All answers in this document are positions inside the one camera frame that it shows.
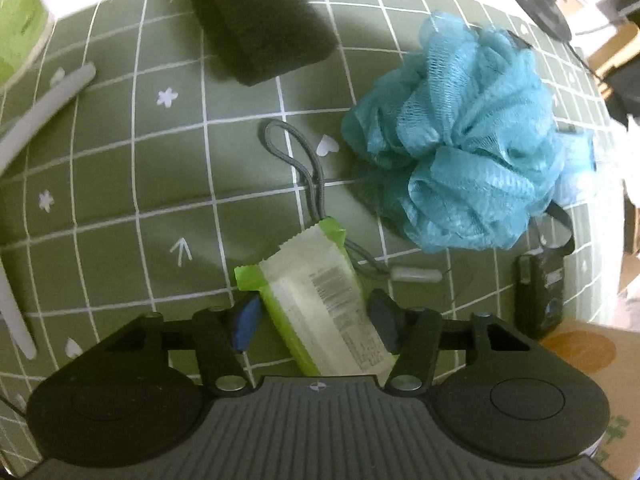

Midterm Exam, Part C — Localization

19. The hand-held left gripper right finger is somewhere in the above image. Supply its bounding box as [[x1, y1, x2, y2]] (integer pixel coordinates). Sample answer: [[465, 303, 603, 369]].
[[369, 288, 538, 395]]

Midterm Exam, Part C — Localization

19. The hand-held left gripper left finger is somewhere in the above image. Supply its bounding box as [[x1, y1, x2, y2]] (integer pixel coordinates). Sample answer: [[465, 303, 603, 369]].
[[102, 296, 263, 395]]

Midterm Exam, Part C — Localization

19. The green and white snack packet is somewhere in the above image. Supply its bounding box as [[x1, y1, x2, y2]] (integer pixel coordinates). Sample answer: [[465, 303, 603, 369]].
[[235, 216, 391, 377]]

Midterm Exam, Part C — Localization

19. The black fuzzy towel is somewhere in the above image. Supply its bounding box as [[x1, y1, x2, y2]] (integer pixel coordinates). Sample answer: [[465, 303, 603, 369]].
[[180, 0, 337, 87]]

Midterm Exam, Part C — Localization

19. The green grid tablecloth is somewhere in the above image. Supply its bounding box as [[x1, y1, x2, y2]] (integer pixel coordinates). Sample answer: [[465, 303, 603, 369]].
[[0, 0, 626, 480]]

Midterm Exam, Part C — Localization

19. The blue mesh bath loofah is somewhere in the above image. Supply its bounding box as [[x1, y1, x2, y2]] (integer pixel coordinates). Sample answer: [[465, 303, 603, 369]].
[[341, 10, 566, 252]]

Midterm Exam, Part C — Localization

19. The cardboard box with orange print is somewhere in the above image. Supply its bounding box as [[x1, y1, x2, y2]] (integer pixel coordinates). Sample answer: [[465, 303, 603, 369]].
[[540, 320, 640, 480]]

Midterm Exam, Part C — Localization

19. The light blue plastic packet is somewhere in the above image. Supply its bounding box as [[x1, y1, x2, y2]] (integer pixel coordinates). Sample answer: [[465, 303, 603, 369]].
[[552, 127, 598, 206]]

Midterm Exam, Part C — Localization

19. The white tripod stand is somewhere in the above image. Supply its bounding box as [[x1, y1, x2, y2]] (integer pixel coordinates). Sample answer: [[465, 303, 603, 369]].
[[0, 62, 97, 361]]

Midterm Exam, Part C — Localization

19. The black kettle base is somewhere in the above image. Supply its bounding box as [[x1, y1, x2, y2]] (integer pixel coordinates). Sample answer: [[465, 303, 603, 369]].
[[502, 0, 573, 41]]

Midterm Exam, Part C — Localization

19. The green labelled tub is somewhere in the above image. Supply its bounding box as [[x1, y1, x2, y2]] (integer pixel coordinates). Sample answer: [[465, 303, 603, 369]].
[[0, 0, 55, 86]]

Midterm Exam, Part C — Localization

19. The grey cord lanyard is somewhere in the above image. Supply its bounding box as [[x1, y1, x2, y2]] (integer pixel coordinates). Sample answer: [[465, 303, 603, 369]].
[[263, 120, 443, 286]]

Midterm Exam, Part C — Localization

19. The small black device with strap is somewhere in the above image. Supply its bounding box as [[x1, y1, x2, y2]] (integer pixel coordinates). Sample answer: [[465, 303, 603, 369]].
[[515, 200, 577, 339]]

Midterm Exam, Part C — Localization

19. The black kettle base cable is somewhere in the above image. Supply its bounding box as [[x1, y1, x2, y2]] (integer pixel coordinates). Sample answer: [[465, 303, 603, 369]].
[[567, 39, 604, 81]]

